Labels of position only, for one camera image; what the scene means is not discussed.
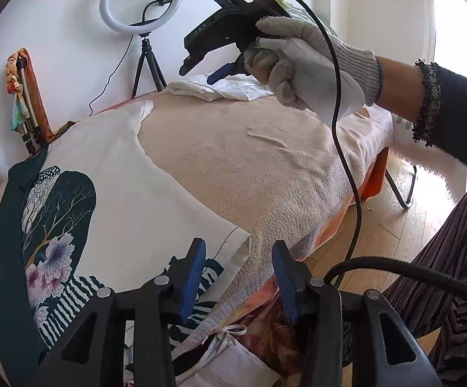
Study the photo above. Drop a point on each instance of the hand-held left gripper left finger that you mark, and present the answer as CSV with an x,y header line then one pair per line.
x,y
193,280

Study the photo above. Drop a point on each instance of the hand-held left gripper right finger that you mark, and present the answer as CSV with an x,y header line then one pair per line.
x,y
284,286

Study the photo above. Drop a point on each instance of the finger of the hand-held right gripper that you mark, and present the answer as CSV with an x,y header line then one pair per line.
x,y
221,73
189,63

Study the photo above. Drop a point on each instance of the white floral printed garment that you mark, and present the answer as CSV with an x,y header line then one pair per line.
x,y
108,177

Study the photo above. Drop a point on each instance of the person's right forearm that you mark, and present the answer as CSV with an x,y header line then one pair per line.
x,y
439,105

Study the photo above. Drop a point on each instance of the white folded clothes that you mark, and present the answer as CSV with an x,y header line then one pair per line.
x,y
221,88

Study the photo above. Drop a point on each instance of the person's right hand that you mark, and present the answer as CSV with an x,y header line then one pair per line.
x,y
314,64

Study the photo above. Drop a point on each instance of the black tripod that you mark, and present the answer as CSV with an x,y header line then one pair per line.
x,y
147,60

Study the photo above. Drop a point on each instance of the orange floral sheet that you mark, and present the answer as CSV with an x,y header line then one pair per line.
x,y
265,330

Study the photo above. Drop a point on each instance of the white crumpled cloth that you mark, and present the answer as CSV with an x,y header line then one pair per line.
x,y
233,365

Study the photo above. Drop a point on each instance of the orange folding table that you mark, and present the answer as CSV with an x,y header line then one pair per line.
x,y
376,177

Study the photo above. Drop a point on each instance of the colourful hanging cloth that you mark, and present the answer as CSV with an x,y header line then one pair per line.
x,y
36,92

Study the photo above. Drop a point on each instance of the person's striped pants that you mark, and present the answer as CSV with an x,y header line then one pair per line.
x,y
451,290

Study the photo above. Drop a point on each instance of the white fluffy cloth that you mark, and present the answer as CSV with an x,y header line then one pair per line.
x,y
431,161

